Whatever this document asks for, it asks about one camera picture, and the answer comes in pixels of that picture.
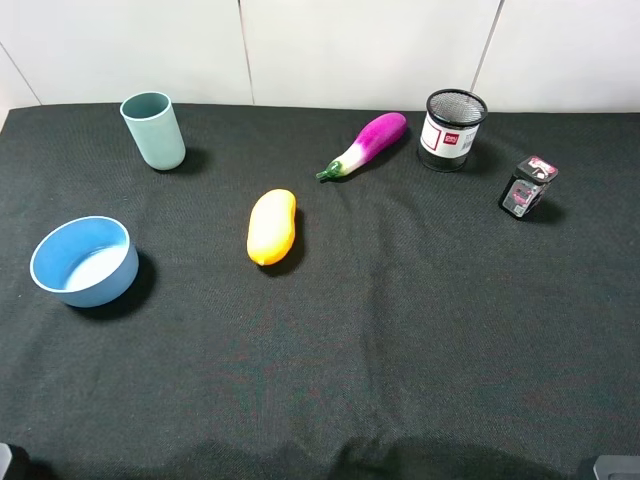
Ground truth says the blue bowl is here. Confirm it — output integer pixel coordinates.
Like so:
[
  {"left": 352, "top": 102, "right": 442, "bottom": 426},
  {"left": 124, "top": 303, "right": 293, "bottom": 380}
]
[{"left": 29, "top": 216, "right": 139, "bottom": 308}]

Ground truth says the yellow toy mango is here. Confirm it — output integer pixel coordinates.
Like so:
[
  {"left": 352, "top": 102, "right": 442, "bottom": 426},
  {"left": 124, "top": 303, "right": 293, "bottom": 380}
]
[{"left": 246, "top": 189, "right": 297, "bottom": 266}]

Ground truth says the black table cloth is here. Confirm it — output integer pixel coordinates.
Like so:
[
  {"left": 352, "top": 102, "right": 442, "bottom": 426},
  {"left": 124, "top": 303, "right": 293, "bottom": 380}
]
[{"left": 1, "top": 104, "right": 639, "bottom": 479}]

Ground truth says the grey object bottom right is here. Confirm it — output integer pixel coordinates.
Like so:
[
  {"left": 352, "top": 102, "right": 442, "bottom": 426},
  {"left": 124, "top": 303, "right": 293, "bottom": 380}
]
[{"left": 593, "top": 455, "right": 640, "bottom": 480}]

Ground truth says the teal plastic cup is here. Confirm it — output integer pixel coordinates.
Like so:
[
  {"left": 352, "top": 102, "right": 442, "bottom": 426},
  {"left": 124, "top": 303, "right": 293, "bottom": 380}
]
[{"left": 120, "top": 91, "right": 186, "bottom": 171}]

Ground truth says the purple toy eggplant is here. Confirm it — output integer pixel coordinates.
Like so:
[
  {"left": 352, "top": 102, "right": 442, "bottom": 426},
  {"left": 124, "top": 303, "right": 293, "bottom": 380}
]
[{"left": 315, "top": 112, "right": 407, "bottom": 181}]

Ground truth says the black mesh pen holder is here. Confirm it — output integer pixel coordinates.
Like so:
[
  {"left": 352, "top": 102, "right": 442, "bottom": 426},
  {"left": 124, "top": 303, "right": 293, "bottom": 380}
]
[{"left": 417, "top": 88, "right": 488, "bottom": 172}]

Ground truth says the small black pink box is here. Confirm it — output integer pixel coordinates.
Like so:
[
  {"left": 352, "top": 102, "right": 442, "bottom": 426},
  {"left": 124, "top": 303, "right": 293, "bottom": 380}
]
[{"left": 498, "top": 155, "right": 559, "bottom": 219}]

